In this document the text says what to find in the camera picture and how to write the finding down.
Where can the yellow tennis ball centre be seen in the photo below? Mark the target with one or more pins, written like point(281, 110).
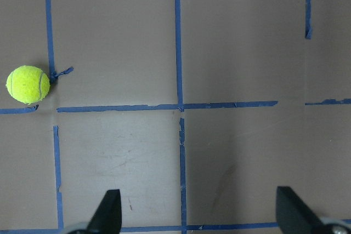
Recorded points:
point(28, 84)

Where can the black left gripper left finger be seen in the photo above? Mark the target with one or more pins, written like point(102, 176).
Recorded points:
point(108, 216)

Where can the brown paper table cover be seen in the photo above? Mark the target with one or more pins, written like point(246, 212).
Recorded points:
point(195, 109)

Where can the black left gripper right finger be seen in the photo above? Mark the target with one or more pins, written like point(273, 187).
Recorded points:
point(293, 215)

